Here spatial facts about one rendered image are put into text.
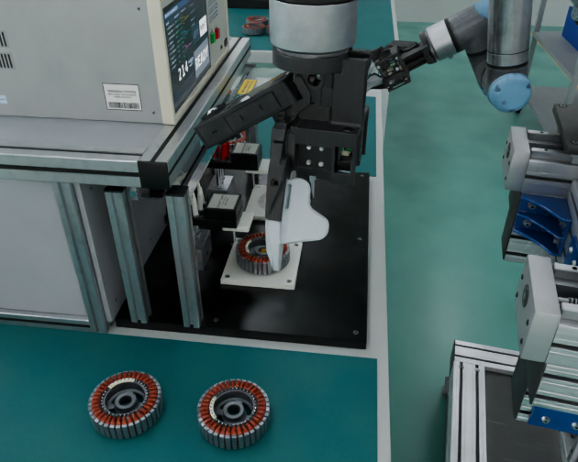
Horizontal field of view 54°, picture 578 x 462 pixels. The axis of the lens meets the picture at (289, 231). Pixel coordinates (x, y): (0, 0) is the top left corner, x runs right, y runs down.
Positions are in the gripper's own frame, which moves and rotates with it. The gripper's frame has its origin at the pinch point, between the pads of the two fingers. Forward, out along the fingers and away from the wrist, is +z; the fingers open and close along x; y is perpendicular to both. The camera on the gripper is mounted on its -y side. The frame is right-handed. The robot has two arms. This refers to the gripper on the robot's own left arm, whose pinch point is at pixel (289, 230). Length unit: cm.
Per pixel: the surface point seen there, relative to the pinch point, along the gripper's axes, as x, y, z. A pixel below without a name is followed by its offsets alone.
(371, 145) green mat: 109, -3, 40
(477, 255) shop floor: 168, 42, 115
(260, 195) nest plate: 66, -25, 37
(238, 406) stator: 4.4, -9.2, 37.8
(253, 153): 62, -25, 23
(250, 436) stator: -0.1, -5.7, 38.0
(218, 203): 39, -25, 23
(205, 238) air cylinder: 40, -29, 33
